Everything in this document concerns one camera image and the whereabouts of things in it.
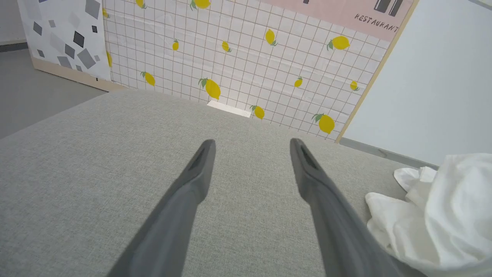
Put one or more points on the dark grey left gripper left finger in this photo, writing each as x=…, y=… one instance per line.
x=173, y=223

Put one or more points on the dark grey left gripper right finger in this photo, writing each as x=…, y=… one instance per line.
x=338, y=227

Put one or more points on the white garment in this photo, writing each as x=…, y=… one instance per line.
x=434, y=215

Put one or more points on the small white block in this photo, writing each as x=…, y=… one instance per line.
x=228, y=109

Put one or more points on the plain white panel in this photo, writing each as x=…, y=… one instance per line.
x=430, y=80

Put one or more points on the lemon print grid panel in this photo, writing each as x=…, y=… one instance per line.
x=246, y=57

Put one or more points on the grey terrazzo print panel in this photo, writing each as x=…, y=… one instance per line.
x=63, y=36

